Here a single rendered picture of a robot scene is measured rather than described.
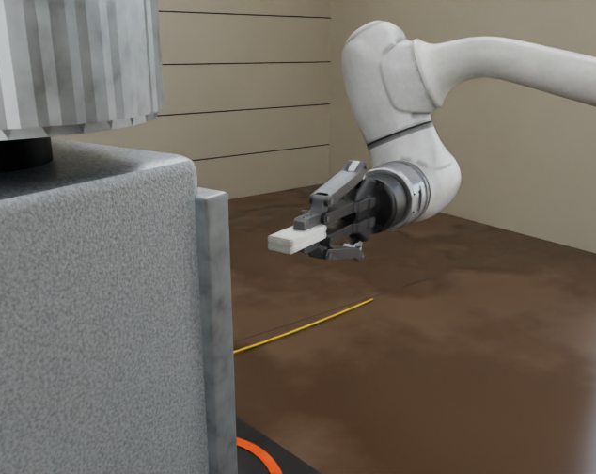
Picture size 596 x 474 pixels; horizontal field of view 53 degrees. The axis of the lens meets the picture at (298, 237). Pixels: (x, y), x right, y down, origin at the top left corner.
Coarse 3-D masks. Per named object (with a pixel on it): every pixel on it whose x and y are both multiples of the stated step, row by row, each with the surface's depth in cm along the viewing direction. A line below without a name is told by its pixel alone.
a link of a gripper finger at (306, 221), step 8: (312, 200) 66; (320, 200) 66; (312, 208) 66; (320, 208) 66; (304, 216) 64; (312, 216) 64; (320, 216) 66; (296, 224) 64; (304, 224) 63; (312, 224) 64
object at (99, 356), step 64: (0, 192) 33; (64, 192) 35; (128, 192) 39; (192, 192) 44; (0, 256) 32; (64, 256) 36; (128, 256) 40; (192, 256) 45; (0, 320) 33; (64, 320) 36; (128, 320) 41; (192, 320) 46; (0, 384) 34; (64, 384) 37; (128, 384) 42; (192, 384) 48; (0, 448) 34; (64, 448) 38; (128, 448) 43; (192, 448) 49
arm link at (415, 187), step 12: (372, 168) 80; (384, 168) 79; (396, 168) 79; (408, 168) 80; (396, 180) 79; (408, 180) 78; (420, 180) 81; (408, 192) 78; (420, 192) 80; (408, 204) 78; (420, 204) 80; (408, 216) 79; (396, 228) 80
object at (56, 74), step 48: (0, 0) 28; (48, 0) 29; (96, 0) 31; (144, 0) 35; (0, 48) 29; (48, 48) 30; (96, 48) 32; (144, 48) 35; (0, 96) 29; (48, 96) 30; (96, 96) 32; (144, 96) 36; (0, 144) 37; (48, 144) 41
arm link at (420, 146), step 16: (416, 128) 84; (432, 128) 86; (384, 144) 85; (400, 144) 84; (416, 144) 84; (432, 144) 85; (384, 160) 86; (400, 160) 84; (416, 160) 84; (432, 160) 84; (448, 160) 87; (432, 176) 83; (448, 176) 86; (432, 192) 83; (448, 192) 86; (432, 208) 85
